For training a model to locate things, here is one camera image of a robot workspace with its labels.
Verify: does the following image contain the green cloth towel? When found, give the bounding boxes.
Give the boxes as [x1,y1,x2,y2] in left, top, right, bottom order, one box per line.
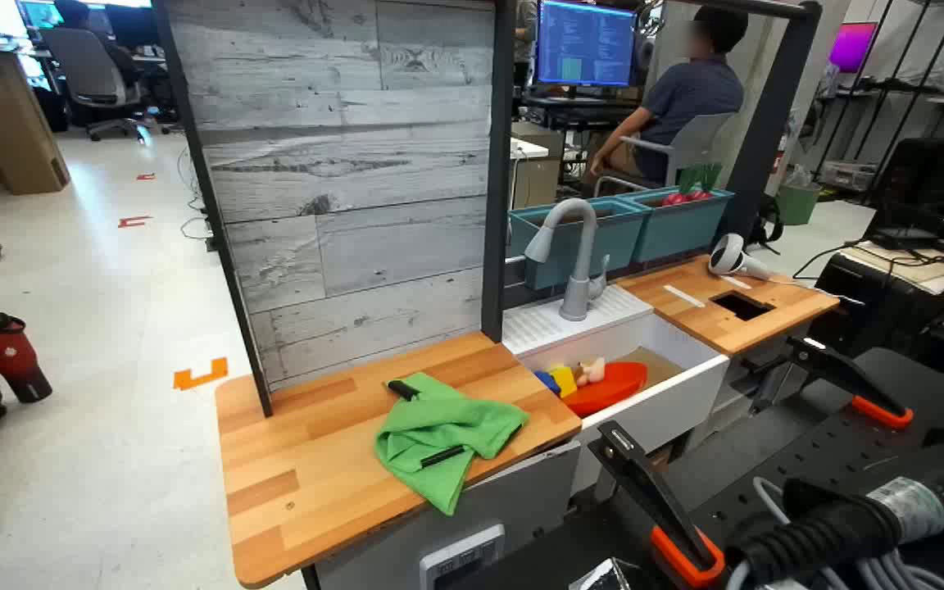
[370,372,531,518]

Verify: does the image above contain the grey kitchen faucet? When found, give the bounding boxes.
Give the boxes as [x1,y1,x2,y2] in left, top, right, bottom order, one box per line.
[520,197,614,326]

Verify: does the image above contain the yellow toy block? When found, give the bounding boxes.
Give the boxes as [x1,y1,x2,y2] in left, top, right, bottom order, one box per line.
[548,362,585,399]

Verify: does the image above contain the teal plastic bin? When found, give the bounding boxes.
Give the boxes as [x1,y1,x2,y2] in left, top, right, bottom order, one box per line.
[614,188,738,269]
[508,194,648,294]

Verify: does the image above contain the red plastic bowl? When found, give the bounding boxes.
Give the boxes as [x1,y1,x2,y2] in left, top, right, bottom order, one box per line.
[559,358,654,421]

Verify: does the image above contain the grey wood back panel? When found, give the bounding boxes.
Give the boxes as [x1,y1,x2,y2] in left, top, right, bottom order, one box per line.
[154,0,497,413]

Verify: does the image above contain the white strip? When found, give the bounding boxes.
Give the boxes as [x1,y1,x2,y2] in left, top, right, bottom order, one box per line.
[663,283,707,313]

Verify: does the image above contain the white sink basin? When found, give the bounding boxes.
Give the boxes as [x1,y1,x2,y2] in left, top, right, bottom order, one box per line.
[497,285,733,495]

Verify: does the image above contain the white headset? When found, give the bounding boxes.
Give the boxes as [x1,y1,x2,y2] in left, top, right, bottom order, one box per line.
[704,231,759,279]

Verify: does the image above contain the blue computer monitor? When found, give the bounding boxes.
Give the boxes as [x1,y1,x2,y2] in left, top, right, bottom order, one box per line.
[531,0,641,91]

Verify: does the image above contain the grey chair under person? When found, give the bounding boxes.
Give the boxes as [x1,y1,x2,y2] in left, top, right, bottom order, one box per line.
[615,110,740,197]

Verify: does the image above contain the seated person dark shirt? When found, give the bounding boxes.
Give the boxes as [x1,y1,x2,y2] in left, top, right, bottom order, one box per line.
[588,3,751,192]

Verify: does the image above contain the grey office chair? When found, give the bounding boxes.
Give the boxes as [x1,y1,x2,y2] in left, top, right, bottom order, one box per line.
[43,24,152,142]

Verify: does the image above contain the purple lit screen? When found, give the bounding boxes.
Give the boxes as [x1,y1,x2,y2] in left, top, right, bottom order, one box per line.
[827,21,881,76]

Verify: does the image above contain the red black floor device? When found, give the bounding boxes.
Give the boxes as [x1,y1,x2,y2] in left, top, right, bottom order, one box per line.
[0,310,56,406]

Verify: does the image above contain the wooden desk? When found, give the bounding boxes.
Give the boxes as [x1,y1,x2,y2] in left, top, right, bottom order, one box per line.
[0,40,72,197]

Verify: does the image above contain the black vertical frame post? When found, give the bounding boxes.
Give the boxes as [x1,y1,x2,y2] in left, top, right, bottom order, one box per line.
[478,0,520,345]

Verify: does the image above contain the grey cabinet with handle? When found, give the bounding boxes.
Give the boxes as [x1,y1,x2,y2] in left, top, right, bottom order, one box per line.
[313,437,588,590]

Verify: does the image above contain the black clamp orange handle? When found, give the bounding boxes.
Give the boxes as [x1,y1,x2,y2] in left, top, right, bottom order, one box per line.
[588,421,730,590]
[786,336,919,437]

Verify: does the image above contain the black slanted frame post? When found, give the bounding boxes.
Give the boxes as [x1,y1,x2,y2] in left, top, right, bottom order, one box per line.
[716,0,827,245]

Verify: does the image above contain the black corrugated cable sleeve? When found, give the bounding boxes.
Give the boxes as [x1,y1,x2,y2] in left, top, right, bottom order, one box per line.
[730,493,880,586]

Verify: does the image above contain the black camera with label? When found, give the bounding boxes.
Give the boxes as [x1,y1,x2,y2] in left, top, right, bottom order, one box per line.
[863,433,944,551]

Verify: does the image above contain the grey coiled cable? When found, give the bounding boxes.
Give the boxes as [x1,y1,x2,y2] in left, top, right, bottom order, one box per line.
[849,546,944,590]

